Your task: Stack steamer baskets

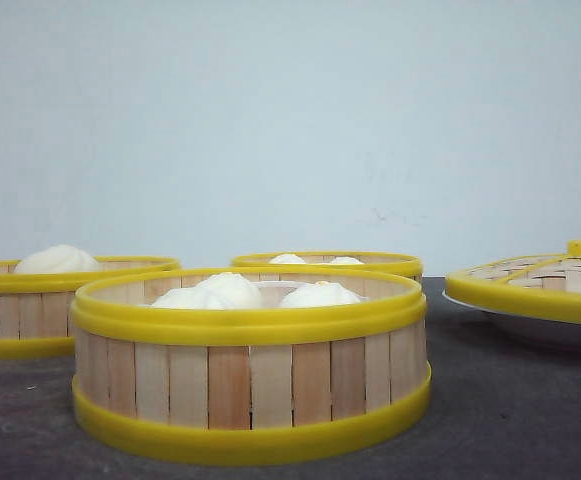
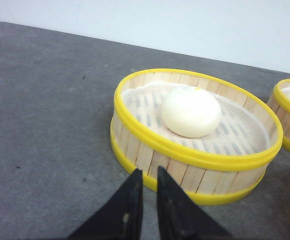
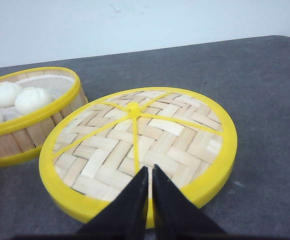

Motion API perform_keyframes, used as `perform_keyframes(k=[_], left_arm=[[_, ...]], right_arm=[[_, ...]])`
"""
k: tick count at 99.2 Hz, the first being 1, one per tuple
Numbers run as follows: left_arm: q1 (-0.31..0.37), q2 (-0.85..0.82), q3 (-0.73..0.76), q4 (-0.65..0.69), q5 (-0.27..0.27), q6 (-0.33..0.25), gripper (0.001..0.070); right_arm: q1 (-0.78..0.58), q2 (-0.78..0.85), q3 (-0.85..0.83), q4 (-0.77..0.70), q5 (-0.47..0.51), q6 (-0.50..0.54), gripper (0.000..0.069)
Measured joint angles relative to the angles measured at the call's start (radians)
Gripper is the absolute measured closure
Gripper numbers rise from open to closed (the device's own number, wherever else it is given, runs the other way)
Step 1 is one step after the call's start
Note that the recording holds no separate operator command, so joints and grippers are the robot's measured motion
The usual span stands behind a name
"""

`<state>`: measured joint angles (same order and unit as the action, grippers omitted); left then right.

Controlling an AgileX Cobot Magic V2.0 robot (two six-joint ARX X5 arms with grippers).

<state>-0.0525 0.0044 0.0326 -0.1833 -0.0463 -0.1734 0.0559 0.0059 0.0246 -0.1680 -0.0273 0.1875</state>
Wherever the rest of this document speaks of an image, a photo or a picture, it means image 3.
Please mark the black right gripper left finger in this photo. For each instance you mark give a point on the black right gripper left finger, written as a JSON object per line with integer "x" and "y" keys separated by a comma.
{"x": 129, "y": 209}

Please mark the woven bamboo steamer lid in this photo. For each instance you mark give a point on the woven bamboo steamer lid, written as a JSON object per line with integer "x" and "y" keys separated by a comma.
{"x": 91, "y": 156}

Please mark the bamboo steamer with three buns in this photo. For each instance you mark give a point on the bamboo steamer with three buns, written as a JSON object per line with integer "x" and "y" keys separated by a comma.
{"x": 21, "y": 138}

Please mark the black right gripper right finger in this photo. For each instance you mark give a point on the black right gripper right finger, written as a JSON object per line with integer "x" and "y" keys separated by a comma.
{"x": 171, "y": 207}

